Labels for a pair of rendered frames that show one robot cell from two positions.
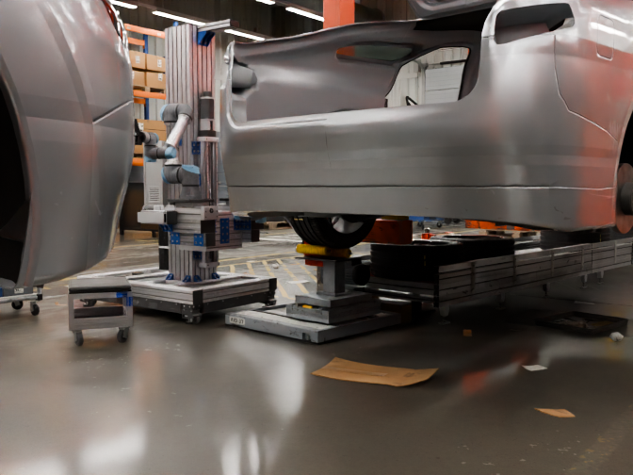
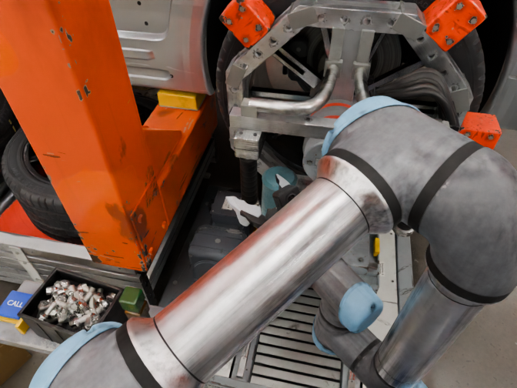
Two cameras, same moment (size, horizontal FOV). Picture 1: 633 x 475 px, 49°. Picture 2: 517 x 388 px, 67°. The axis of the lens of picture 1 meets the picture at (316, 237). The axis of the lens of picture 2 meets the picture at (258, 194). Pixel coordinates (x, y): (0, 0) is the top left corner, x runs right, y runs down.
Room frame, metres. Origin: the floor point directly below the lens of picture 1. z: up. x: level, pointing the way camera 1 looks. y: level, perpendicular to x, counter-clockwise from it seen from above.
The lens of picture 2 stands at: (5.11, 0.59, 1.41)
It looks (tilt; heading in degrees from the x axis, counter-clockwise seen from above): 46 degrees down; 239
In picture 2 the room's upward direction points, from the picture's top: straight up
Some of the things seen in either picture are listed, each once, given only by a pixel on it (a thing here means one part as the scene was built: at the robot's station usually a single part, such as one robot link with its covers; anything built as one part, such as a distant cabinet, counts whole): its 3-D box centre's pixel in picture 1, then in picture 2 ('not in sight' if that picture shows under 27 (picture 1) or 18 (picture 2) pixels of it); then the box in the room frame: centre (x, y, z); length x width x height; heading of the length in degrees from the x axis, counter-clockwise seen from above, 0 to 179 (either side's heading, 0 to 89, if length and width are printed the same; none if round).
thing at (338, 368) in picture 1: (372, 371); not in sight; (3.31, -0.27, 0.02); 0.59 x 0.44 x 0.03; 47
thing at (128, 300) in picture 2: not in sight; (132, 299); (5.12, 0.09, 0.64); 0.04 x 0.04 x 0.04; 47
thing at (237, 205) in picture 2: not in sight; (243, 215); (4.86, 0.13, 0.81); 0.09 x 0.03 x 0.06; 121
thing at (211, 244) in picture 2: (349, 282); (231, 236); (4.73, -0.22, 0.26); 0.42 x 0.18 x 0.35; 47
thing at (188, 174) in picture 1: (189, 174); not in sight; (4.77, 0.86, 0.98); 0.13 x 0.12 x 0.14; 67
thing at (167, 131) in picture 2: (375, 217); (165, 124); (4.83, -0.40, 0.69); 0.52 x 0.17 x 0.35; 47
